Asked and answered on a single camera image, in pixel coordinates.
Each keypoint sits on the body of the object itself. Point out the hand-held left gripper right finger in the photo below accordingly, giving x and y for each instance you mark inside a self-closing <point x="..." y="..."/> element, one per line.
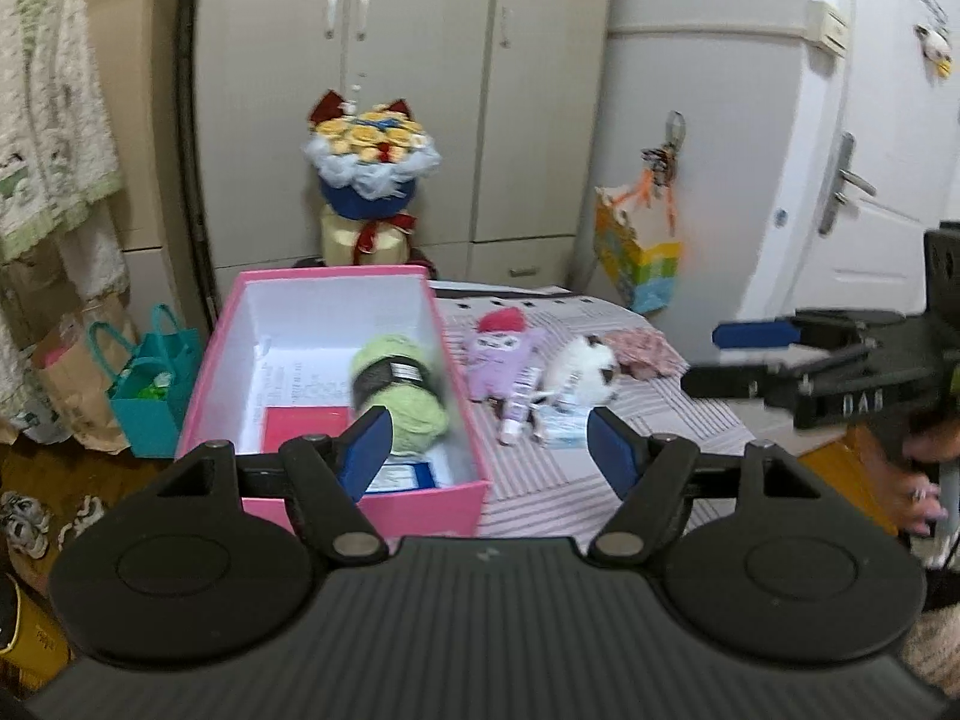
<point x="611" y="454"/>

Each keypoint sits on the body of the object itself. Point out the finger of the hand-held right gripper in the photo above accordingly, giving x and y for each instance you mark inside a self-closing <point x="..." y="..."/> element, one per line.
<point x="750" y="335"/>
<point x="739" y="382"/>

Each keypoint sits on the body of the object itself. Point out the brown paper bag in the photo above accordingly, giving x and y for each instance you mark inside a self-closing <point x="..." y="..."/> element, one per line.
<point x="75" y="390"/>

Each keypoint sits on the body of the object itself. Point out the white cream tube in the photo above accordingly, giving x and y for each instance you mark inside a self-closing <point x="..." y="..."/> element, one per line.
<point x="519" y="405"/>

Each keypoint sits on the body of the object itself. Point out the small white packet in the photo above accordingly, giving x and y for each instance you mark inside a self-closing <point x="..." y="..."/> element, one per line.
<point x="562" y="427"/>

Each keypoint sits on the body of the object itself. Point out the purple plush doll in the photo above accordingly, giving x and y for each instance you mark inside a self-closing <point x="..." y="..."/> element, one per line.
<point x="499" y="356"/>

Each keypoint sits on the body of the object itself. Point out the yellow flower bouquet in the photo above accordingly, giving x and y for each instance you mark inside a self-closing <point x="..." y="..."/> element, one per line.
<point x="371" y="142"/>

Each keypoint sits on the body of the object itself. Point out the cream fleece pajama top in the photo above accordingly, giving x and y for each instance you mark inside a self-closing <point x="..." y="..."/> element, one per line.
<point x="45" y="90"/>

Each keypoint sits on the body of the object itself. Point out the beige tall cabinet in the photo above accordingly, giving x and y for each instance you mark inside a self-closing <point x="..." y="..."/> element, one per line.
<point x="142" y="127"/>

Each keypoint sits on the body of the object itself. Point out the colourful gift bag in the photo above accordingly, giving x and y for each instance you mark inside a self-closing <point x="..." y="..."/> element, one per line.
<point x="637" y="270"/>

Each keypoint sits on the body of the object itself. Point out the green yarn ball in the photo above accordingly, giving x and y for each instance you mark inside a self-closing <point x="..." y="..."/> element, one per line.
<point x="416" y="412"/>

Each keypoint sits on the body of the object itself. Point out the white door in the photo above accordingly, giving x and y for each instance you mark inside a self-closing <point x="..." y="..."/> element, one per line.
<point x="885" y="90"/>

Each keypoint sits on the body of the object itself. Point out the pink floral cloth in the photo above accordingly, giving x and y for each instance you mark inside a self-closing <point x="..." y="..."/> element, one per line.
<point x="649" y="352"/>

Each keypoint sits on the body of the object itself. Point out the striped bed sheet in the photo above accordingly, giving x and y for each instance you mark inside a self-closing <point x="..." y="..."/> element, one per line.
<point x="660" y="427"/>

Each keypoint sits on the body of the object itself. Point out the blue tissue packet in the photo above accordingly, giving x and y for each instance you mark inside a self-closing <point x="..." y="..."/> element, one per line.
<point x="409" y="476"/>

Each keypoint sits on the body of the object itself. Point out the beige wardrobe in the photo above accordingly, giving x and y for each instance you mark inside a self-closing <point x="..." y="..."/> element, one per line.
<point x="525" y="127"/>

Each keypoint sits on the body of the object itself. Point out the white plush toy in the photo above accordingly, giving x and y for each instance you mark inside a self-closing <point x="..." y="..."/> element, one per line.
<point x="581" y="371"/>

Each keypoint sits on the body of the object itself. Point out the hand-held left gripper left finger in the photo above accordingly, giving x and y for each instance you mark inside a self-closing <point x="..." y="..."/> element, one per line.
<point x="367" y="454"/>

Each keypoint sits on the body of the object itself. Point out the red envelope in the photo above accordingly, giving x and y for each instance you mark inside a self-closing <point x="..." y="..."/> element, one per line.
<point x="300" y="427"/>

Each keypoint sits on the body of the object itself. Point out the cream fleece pajama pants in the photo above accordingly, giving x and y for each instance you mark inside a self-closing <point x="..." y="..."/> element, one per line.
<point x="97" y="255"/>

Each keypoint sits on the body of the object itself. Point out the pink cardboard box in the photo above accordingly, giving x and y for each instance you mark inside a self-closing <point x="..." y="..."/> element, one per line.
<point x="442" y="514"/>

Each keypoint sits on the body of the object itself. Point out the teal paper bag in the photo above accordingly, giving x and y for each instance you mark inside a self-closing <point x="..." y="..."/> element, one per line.
<point x="150" y="420"/>

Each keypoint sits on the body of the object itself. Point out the yellow printed blanket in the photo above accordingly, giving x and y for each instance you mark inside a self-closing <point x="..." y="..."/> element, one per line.
<point x="41" y="645"/>

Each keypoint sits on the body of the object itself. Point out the person's right hand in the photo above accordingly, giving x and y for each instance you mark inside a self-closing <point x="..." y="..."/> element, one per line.
<point x="926" y="465"/>

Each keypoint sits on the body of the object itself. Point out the white printed paper sheet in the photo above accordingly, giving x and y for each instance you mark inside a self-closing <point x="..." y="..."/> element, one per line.
<point x="300" y="382"/>

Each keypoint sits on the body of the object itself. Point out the white yellow plush pendant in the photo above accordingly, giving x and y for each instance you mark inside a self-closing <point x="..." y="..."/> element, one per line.
<point x="934" y="49"/>

